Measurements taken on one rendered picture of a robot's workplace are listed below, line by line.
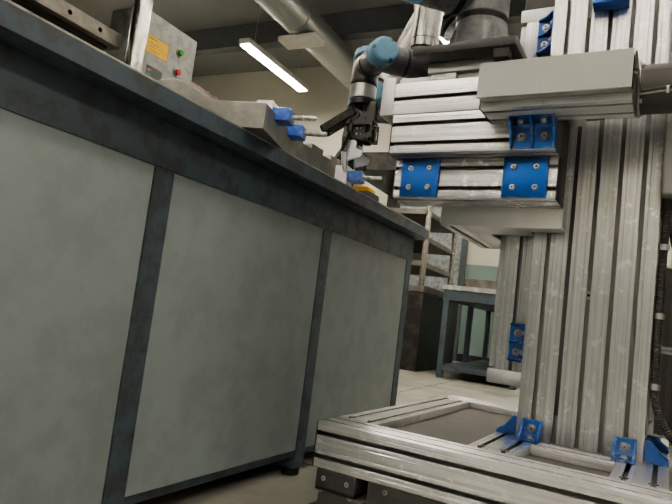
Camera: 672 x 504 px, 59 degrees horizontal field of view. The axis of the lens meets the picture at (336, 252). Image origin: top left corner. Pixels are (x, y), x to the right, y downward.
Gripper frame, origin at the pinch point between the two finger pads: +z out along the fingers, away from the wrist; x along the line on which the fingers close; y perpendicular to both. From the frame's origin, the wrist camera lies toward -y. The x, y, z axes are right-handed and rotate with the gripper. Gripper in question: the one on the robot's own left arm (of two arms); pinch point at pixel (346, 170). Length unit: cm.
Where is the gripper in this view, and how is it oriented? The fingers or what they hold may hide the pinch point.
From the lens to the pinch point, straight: 168.2
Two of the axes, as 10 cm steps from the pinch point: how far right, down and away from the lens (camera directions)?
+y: 9.3, 0.8, -3.5
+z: -1.2, 9.9, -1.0
